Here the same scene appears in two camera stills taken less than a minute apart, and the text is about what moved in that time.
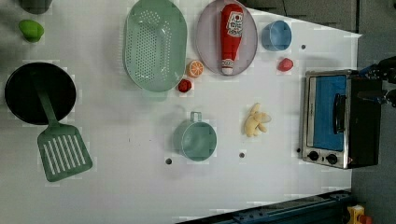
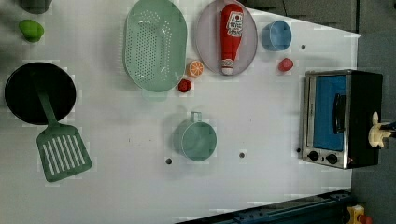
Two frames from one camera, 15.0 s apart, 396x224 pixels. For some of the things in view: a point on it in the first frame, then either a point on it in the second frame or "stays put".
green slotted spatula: [62, 148] stays put
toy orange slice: [194, 68] stays put
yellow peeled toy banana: [254, 119] to [375, 133]
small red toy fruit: [184, 85] stays put
